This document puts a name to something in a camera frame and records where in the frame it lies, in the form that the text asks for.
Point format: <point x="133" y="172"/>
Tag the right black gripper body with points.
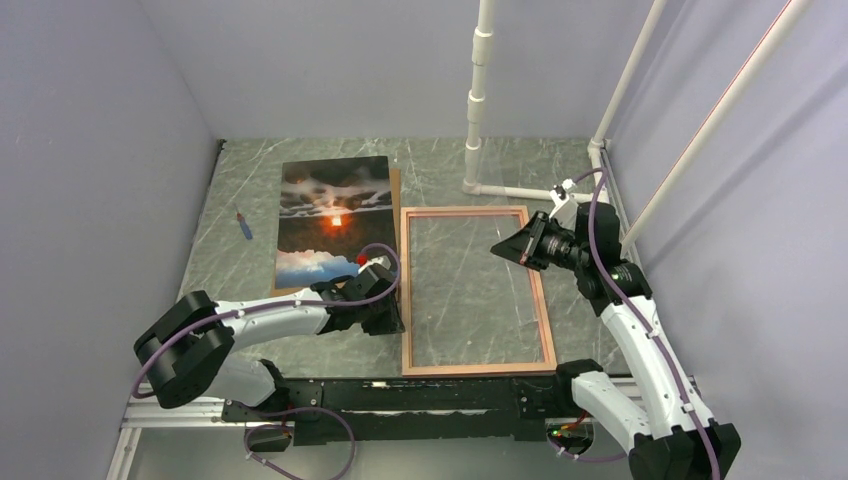
<point x="547" y="243"/>

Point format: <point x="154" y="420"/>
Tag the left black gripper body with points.
<point x="378" y="318"/>

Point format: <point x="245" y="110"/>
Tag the wooden picture frame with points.
<point x="466" y="311"/>

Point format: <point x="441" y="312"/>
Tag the clear acrylic sheet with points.
<point x="433" y="169"/>

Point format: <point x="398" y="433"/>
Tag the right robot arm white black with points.
<point x="672" y="433"/>

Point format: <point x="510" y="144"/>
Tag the sunset landscape photo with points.
<point x="329" y="210"/>

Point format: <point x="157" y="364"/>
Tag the white pvc pipe stand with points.
<point x="483" y="34"/>

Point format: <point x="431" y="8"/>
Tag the brown backing board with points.
<point x="395" y="184"/>

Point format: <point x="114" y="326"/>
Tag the small blue red screwdriver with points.
<point x="246" y="231"/>

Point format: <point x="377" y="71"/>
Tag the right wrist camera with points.
<point x="565" y="205"/>

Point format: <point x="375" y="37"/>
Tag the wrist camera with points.
<point x="364" y="261"/>
<point x="565" y="205"/>

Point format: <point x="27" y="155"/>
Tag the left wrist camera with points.
<point x="364" y="261"/>

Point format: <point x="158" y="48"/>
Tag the aluminium extrusion rail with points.
<point x="179" y="414"/>

